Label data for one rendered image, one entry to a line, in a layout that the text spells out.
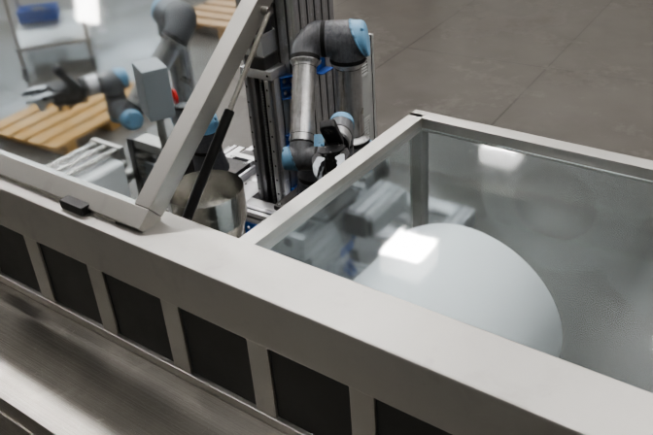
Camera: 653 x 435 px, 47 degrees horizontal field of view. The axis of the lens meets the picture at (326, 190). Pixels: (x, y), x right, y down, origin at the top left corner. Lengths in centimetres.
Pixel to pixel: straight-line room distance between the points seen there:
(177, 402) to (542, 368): 52
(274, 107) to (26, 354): 167
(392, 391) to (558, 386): 17
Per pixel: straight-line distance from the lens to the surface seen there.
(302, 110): 233
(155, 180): 104
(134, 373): 115
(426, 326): 82
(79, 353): 121
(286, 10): 265
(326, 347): 85
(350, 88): 245
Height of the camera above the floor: 219
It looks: 30 degrees down
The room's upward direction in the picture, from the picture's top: 4 degrees counter-clockwise
